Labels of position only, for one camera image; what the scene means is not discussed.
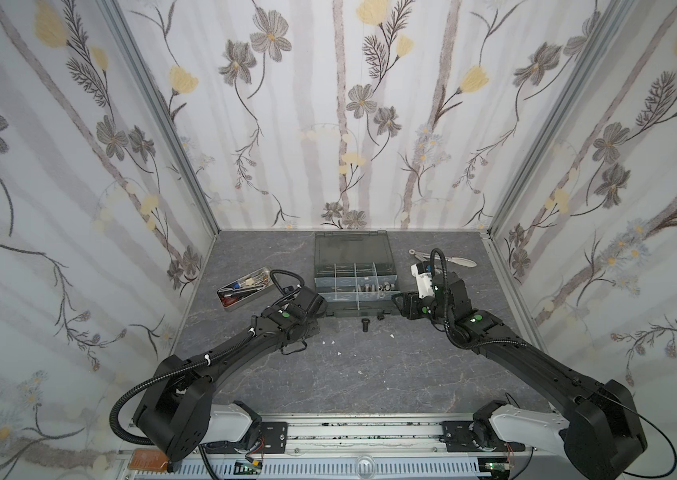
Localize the metal tongs with white tips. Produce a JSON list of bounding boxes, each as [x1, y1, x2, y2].
[[409, 249, 478, 268]]

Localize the amber bottle with black cap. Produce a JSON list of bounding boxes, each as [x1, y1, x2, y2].
[[128, 449, 170, 473]]

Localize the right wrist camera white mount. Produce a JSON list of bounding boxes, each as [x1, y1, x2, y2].
[[411, 262, 435, 298]]

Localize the silver nuts in box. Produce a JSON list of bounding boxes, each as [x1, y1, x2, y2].
[[379, 282, 397, 298]]

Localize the metal tray with tools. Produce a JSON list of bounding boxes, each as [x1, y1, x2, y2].
[[216, 267, 272, 311]]

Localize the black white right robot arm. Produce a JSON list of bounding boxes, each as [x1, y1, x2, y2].
[[393, 248, 649, 479]]

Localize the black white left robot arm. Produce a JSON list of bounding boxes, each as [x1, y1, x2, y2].
[[108, 269, 328, 463]]

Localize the green plastic organizer box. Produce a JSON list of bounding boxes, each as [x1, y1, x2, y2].
[[314, 231, 401, 318]]

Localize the aluminium rail frame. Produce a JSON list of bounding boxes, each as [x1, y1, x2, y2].
[[115, 413, 616, 480]]

